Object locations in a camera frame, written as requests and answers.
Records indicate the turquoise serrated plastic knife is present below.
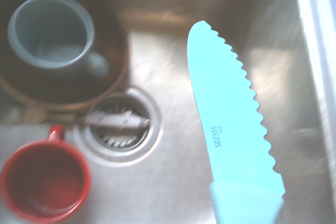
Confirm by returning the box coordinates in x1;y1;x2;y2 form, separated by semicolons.
186;20;286;224

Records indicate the stainless steel double sink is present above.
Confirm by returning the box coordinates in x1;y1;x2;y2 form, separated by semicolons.
0;0;336;224

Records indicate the metal drain strainer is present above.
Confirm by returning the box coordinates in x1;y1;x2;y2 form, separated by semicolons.
72;87;163;166

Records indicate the small utensil in drain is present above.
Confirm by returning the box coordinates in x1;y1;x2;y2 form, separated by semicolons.
83;110;151;131

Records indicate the brown wooden bowl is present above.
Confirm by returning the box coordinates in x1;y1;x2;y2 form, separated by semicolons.
0;0;131;111

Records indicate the grey mug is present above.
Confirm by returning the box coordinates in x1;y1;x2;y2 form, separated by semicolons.
7;0;111;77

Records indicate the red cup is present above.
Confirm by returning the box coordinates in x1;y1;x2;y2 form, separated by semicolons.
0;124;92;222

